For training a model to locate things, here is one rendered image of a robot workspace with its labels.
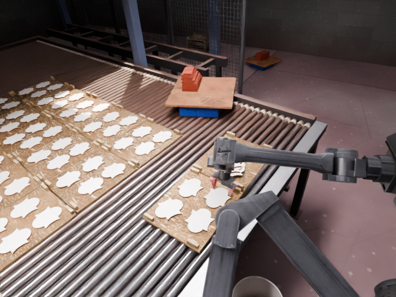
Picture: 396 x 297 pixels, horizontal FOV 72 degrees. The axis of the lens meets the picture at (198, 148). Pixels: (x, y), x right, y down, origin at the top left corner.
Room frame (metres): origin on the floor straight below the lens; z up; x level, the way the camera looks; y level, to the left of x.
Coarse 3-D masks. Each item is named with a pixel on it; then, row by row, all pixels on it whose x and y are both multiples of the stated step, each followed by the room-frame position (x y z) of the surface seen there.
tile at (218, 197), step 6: (210, 192) 0.98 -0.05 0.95; (216, 192) 0.98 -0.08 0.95; (222, 192) 0.98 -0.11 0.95; (204, 198) 0.95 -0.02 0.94; (210, 198) 0.94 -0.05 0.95; (216, 198) 0.94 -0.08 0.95; (222, 198) 0.94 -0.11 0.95; (228, 198) 0.93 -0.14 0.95; (210, 204) 0.90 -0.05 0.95; (216, 204) 0.90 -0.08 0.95; (222, 204) 0.89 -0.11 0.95
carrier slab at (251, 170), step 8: (224, 136) 1.49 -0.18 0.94; (248, 144) 1.38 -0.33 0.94; (256, 144) 1.38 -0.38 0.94; (208, 152) 1.33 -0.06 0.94; (200, 160) 1.26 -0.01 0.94; (208, 168) 1.18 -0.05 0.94; (248, 168) 1.16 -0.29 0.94; (256, 168) 1.16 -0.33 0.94; (208, 176) 1.12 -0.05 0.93; (240, 176) 1.10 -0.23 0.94; (248, 176) 1.09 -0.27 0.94; (248, 184) 1.03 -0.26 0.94
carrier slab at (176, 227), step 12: (180, 180) 1.10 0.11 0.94; (204, 180) 1.08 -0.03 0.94; (168, 192) 1.01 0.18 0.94; (204, 192) 1.00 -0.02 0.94; (228, 192) 0.98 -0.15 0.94; (240, 192) 0.98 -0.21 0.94; (156, 204) 0.93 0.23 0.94; (192, 204) 0.92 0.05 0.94; (204, 204) 0.91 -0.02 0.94; (156, 216) 0.86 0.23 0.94; (180, 216) 0.85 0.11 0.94; (168, 228) 0.78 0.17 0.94; (180, 228) 0.78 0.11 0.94; (216, 228) 0.77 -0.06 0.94; (180, 240) 0.71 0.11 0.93; (204, 240) 0.70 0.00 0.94
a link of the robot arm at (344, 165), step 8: (336, 160) 0.61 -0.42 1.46; (344, 160) 0.60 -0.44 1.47; (352, 160) 0.60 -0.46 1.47; (360, 160) 0.59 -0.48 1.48; (336, 168) 0.60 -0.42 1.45; (344, 168) 0.59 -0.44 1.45; (352, 168) 0.58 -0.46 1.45; (360, 168) 0.57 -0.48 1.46; (352, 176) 0.56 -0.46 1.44; (360, 176) 0.56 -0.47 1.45
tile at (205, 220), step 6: (192, 210) 0.87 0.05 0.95; (198, 210) 0.87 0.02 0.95; (204, 210) 0.86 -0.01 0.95; (192, 216) 0.83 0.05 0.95; (198, 216) 0.83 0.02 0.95; (204, 216) 0.83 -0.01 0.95; (210, 216) 0.83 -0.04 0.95; (186, 222) 0.81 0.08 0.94; (192, 222) 0.80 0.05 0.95; (198, 222) 0.80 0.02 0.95; (204, 222) 0.79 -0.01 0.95; (210, 222) 0.79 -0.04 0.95; (192, 228) 0.77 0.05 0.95; (198, 228) 0.76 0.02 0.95; (204, 228) 0.76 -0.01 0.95
